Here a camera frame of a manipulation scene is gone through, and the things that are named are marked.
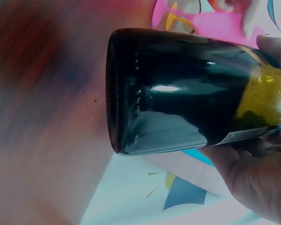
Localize pink goblet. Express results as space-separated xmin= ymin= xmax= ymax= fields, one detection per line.
xmin=151 ymin=0 xmax=266 ymax=49

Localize orange goblet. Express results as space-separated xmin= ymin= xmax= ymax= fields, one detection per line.
xmin=165 ymin=2 xmax=199 ymax=35

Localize dark glass bottle yellow label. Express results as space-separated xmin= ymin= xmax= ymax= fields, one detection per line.
xmin=105 ymin=28 xmax=281 ymax=156

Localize person's right hand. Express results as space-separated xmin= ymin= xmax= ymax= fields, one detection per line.
xmin=197 ymin=34 xmax=281 ymax=225

